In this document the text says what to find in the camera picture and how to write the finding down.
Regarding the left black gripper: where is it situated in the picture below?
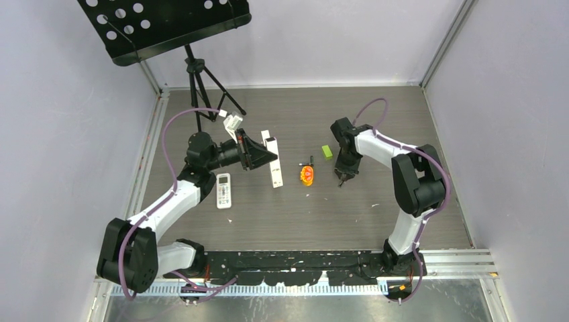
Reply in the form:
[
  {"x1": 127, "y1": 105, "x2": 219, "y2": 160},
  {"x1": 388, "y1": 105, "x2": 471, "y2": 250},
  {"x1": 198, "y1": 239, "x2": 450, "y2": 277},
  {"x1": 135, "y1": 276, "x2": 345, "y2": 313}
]
[{"x1": 206, "y1": 129, "x2": 276, "y2": 172}]

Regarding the long white remote control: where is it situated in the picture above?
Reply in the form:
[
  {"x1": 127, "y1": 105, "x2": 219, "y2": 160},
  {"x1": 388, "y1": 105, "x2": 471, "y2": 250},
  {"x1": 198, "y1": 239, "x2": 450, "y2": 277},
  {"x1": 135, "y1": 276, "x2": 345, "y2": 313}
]
[{"x1": 265, "y1": 137, "x2": 283, "y2": 189}]

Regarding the white remote battery cover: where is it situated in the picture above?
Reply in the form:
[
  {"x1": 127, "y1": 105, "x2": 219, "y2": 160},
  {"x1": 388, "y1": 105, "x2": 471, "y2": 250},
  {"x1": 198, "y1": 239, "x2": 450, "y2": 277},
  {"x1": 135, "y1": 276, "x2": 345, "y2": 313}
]
[{"x1": 261, "y1": 130, "x2": 272, "y2": 148}]

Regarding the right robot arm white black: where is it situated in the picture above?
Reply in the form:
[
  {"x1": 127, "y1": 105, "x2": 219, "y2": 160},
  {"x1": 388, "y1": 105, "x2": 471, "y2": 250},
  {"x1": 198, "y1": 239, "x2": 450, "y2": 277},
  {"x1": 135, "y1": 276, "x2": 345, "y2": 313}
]
[{"x1": 330, "y1": 117, "x2": 450, "y2": 276}]

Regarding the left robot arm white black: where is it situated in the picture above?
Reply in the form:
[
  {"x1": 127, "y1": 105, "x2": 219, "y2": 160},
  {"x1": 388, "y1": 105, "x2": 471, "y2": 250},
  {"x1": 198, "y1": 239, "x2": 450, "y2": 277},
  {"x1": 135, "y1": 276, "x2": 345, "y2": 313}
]
[{"x1": 96, "y1": 129, "x2": 278, "y2": 293}]

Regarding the white air conditioner remote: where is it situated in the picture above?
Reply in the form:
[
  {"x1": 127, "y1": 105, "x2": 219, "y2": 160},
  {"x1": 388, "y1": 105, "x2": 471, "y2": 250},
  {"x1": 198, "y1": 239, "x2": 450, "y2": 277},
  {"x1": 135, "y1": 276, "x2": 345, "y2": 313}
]
[{"x1": 216, "y1": 173, "x2": 232, "y2": 209}]

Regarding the green rectangular block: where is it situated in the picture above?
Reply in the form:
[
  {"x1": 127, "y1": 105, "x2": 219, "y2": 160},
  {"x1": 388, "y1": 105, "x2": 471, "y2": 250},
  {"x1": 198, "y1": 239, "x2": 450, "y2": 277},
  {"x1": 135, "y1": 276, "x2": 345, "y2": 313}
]
[{"x1": 321, "y1": 145, "x2": 333, "y2": 160}]

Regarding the orange yellow toy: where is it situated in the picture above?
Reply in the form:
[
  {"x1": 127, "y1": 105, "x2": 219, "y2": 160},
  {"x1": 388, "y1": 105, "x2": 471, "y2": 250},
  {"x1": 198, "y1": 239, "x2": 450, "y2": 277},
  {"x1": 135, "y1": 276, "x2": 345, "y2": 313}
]
[{"x1": 300, "y1": 165, "x2": 314, "y2": 186}]

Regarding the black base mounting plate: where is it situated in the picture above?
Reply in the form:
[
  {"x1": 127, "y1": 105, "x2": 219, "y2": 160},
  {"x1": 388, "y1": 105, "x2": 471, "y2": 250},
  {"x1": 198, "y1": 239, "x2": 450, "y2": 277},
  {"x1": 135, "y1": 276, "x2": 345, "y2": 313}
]
[{"x1": 179, "y1": 250, "x2": 427, "y2": 286}]

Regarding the black music stand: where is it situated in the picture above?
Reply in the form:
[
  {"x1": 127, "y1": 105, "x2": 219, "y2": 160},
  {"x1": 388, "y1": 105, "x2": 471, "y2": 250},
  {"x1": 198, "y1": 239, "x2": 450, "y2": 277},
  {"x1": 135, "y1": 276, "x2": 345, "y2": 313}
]
[{"x1": 79, "y1": 0, "x2": 252, "y2": 107}]

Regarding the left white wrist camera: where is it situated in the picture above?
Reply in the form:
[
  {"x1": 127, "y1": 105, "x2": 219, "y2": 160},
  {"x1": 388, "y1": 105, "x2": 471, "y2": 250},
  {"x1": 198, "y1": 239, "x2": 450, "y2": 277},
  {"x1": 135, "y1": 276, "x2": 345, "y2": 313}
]
[{"x1": 218, "y1": 109, "x2": 244, "y2": 143}]

